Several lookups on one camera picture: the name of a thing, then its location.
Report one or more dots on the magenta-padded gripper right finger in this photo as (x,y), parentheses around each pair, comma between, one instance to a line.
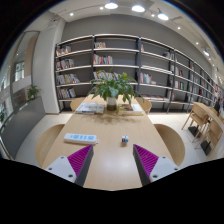
(163,166)

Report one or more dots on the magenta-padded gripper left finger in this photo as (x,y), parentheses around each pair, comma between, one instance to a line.
(61,166)

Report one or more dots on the white and blue charger block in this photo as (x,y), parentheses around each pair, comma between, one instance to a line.
(124,140)

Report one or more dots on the white power strip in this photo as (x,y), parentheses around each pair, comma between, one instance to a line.
(80,138)

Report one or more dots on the wooden slat-back chair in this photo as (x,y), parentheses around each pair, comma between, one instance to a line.
(213,133)
(196,116)

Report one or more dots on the white and blue book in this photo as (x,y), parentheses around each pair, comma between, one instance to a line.
(90,108)

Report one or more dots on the yellow-edged book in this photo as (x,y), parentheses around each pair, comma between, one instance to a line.
(130,109)

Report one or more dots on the small green background plant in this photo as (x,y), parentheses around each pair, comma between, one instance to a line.
(32,92)

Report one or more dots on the green potted plant, white pot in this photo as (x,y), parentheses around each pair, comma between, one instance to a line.
(111,101)

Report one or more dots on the grey shelf unit with books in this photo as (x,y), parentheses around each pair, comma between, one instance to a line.
(116,43)

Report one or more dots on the round ceiling lights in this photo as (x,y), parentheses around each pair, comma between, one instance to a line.
(111,5)

